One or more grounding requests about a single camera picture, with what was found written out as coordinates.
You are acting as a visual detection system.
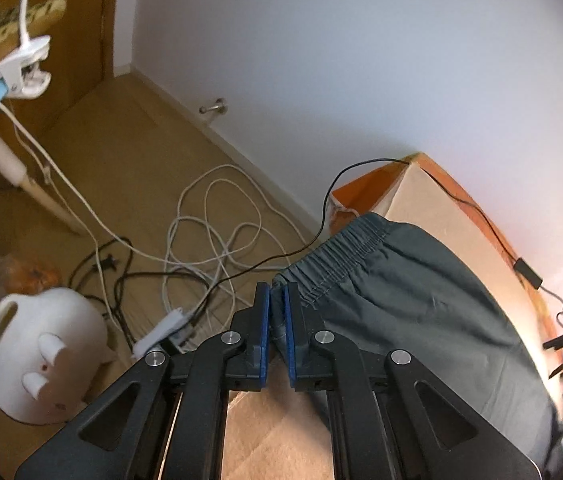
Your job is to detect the spotted patterned cloth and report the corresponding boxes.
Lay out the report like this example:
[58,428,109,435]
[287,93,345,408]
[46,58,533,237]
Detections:
[0,0,68,92]

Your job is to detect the black floor cable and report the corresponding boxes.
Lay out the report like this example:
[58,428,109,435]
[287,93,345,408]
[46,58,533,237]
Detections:
[69,237,202,351]

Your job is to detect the wooden door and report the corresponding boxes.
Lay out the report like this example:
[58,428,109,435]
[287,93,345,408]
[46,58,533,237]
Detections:
[0,0,123,131]

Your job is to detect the white coiled cable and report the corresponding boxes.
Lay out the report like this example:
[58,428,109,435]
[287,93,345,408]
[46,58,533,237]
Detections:
[162,164,307,321]

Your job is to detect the beige bed blanket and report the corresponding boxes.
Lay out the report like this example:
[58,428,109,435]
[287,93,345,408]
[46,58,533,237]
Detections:
[222,155,562,480]

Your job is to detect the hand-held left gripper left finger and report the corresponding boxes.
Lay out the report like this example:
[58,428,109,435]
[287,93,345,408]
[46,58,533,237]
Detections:
[14,282,275,480]

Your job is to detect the white clip lamp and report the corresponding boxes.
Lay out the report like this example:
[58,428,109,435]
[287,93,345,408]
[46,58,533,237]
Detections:
[0,0,53,100]

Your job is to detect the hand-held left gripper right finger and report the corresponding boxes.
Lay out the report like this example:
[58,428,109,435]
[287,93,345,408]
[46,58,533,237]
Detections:
[281,282,545,480]

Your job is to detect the white plastic jug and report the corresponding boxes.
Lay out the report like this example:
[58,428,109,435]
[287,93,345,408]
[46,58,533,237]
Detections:
[0,287,117,426]

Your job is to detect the thin white lamp cable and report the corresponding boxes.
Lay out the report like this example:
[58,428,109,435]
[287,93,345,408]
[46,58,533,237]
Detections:
[0,85,172,266]

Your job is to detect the clear plastic bag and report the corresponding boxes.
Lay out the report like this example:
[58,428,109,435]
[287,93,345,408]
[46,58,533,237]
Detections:
[0,254,62,323]

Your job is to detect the white power strip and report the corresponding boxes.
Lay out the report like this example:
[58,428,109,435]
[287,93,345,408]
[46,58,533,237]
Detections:
[132,307,197,358]

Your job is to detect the dark grey pants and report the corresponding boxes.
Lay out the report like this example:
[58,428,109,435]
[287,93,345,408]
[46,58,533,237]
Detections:
[272,212,563,480]

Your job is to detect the black ring light cable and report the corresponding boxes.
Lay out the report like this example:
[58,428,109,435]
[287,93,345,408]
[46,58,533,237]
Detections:
[194,158,563,323]

